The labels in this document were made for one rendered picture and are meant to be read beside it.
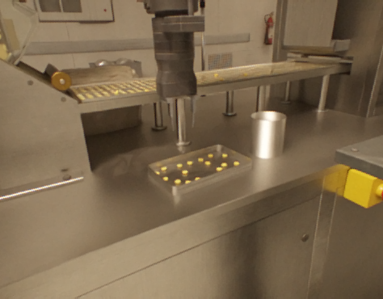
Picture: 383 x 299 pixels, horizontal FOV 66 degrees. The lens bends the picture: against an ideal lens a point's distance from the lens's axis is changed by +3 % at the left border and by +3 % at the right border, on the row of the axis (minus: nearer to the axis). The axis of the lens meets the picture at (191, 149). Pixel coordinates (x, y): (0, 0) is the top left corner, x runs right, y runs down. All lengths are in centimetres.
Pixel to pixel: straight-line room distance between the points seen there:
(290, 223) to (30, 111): 57
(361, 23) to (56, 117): 88
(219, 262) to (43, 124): 43
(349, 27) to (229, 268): 81
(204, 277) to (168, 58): 41
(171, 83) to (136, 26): 413
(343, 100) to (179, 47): 71
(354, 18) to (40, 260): 101
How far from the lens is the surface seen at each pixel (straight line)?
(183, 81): 56
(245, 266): 66
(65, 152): 65
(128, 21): 464
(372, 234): 102
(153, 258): 51
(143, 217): 50
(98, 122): 91
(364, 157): 45
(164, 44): 54
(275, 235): 67
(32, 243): 51
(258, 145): 69
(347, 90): 110
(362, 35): 108
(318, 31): 108
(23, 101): 62
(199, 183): 56
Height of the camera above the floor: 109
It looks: 23 degrees down
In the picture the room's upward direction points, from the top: 2 degrees counter-clockwise
